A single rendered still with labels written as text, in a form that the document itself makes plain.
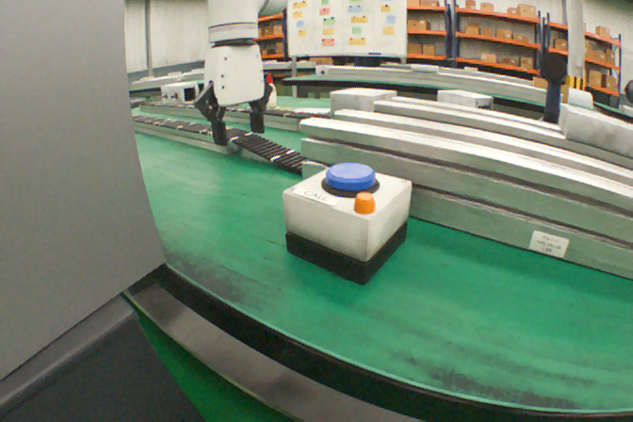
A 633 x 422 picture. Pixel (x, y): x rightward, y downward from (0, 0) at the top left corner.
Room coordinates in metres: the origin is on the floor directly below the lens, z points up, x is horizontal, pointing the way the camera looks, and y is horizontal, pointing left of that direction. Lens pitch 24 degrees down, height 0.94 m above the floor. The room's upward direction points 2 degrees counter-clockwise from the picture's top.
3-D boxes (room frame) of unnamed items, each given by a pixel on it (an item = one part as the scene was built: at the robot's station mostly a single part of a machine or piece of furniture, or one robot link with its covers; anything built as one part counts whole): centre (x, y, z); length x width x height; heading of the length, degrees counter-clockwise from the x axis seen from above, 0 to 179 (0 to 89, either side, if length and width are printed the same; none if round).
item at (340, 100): (0.57, -0.09, 0.83); 0.12 x 0.09 x 0.10; 142
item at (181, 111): (0.98, 0.40, 0.79); 0.96 x 0.04 x 0.03; 52
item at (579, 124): (0.31, -0.45, 0.87); 0.16 x 0.11 x 0.07; 52
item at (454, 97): (0.63, -0.33, 0.83); 0.11 x 0.10 x 0.10; 121
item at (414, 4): (10.11, -3.10, 1.58); 2.83 x 0.98 x 3.15; 58
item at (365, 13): (3.63, -0.36, 0.97); 1.50 x 0.50 x 1.95; 58
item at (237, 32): (0.52, 0.13, 0.99); 0.09 x 0.08 x 0.03; 142
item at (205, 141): (0.83, 0.52, 0.79); 0.96 x 0.04 x 0.03; 52
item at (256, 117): (0.56, 0.10, 0.84); 0.03 x 0.03 x 0.07; 52
